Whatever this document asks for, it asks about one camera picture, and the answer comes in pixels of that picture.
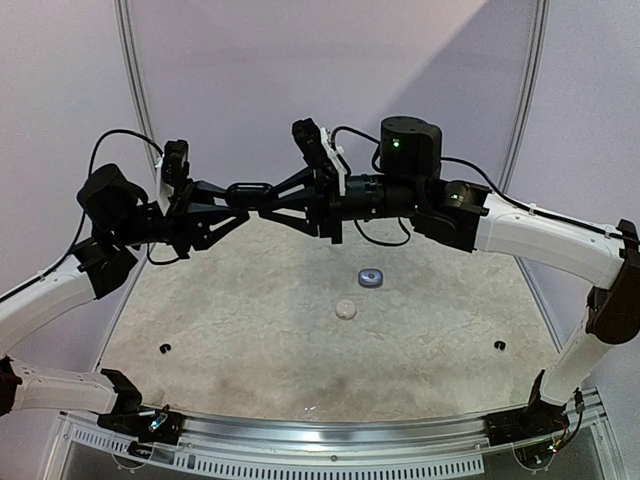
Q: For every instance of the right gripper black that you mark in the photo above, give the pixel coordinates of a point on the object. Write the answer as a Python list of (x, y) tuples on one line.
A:
[(327, 201)]

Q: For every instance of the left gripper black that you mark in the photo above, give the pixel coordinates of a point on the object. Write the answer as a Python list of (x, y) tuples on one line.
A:
[(183, 227)]

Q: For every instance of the black earbud case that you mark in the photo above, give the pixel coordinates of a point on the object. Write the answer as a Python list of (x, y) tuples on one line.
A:
[(249, 195)]

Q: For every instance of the purple earbud charging case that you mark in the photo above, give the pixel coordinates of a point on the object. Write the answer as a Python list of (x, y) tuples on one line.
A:
[(370, 278)]

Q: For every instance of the pink earbud charging case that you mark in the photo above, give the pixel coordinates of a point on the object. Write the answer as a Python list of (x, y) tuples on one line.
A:
[(345, 309)]

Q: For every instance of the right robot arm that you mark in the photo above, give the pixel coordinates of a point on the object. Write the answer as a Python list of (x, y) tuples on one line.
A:
[(407, 183)]

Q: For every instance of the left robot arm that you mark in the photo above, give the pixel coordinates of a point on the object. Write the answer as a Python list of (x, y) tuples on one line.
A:
[(123, 219)]

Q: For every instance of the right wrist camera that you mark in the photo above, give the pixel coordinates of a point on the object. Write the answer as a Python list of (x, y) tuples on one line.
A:
[(319, 152)]

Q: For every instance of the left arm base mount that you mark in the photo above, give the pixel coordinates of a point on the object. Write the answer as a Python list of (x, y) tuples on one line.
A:
[(130, 417)]

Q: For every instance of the aluminium front rail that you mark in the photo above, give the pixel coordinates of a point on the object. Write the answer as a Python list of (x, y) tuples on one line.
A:
[(213, 447)]

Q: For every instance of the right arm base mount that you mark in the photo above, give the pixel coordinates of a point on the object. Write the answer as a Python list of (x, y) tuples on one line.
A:
[(535, 419)]

